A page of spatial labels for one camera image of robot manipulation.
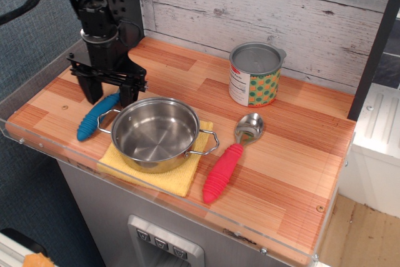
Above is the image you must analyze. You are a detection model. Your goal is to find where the black braided cable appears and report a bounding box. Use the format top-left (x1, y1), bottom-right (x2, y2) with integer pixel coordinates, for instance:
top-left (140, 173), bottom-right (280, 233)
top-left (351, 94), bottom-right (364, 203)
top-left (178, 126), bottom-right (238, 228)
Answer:
top-left (0, 0), bottom-right (141, 49)

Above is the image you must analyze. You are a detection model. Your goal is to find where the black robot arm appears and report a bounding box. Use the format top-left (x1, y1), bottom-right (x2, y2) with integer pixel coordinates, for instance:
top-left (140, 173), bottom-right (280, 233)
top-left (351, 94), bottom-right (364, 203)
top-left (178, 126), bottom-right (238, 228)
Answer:
top-left (67, 0), bottom-right (147, 107)

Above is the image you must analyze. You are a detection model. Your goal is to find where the yellow cloth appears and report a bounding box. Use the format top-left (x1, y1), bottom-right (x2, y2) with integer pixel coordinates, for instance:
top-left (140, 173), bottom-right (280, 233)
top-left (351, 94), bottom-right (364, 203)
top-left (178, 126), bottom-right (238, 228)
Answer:
top-left (96, 120), bottom-right (214, 198)

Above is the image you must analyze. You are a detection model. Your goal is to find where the red handled metal spoon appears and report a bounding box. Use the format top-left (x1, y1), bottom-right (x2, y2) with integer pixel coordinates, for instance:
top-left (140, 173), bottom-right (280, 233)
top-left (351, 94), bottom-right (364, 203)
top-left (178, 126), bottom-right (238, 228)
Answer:
top-left (202, 113), bottom-right (264, 204)

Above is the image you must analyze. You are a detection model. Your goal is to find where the grey toy fridge cabinet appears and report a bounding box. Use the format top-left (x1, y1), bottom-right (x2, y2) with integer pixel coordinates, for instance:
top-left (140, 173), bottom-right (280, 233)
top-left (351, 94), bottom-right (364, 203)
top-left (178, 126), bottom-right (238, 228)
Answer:
top-left (58, 161), bottom-right (285, 266)

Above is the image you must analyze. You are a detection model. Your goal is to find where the toy food can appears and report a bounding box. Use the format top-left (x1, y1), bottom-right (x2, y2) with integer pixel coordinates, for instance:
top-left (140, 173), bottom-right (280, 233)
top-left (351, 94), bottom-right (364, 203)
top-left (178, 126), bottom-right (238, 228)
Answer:
top-left (229, 42), bottom-right (286, 108)

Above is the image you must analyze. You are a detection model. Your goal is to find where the dark right frame post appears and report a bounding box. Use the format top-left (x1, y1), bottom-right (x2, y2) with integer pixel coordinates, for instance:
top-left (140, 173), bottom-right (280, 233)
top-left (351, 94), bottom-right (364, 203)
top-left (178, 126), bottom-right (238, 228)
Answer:
top-left (347, 0), bottom-right (399, 121)

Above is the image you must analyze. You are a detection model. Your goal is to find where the blue handled metal fork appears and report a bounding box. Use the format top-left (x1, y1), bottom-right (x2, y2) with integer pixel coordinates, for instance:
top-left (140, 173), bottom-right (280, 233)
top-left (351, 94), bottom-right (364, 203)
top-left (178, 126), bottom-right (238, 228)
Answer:
top-left (76, 92), bottom-right (120, 141)

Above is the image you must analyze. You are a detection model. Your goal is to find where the silver dispenser panel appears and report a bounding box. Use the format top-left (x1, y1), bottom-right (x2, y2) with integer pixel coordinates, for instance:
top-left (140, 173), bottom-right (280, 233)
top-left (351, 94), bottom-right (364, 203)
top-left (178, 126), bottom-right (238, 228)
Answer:
top-left (127, 214), bottom-right (206, 267)

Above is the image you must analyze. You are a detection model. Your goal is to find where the orange object at corner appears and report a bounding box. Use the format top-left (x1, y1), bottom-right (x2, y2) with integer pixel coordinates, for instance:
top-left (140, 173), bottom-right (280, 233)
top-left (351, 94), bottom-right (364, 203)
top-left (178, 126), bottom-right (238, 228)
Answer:
top-left (22, 253), bottom-right (56, 267)

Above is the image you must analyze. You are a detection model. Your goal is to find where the stainless steel pot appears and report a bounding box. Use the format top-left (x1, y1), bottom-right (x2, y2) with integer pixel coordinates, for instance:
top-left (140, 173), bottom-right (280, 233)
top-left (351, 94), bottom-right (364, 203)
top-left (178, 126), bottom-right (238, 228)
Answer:
top-left (97, 97), bottom-right (219, 174)

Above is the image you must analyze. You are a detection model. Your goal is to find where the black vertical post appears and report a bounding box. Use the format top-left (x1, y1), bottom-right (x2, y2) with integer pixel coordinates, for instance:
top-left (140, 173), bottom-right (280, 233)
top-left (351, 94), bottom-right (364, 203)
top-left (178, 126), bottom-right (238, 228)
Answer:
top-left (120, 0), bottom-right (144, 48)

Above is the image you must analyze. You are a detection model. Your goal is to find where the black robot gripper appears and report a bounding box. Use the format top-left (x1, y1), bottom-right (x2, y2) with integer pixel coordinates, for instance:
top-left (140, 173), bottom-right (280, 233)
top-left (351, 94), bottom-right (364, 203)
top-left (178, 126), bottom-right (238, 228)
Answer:
top-left (67, 34), bottom-right (148, 108)

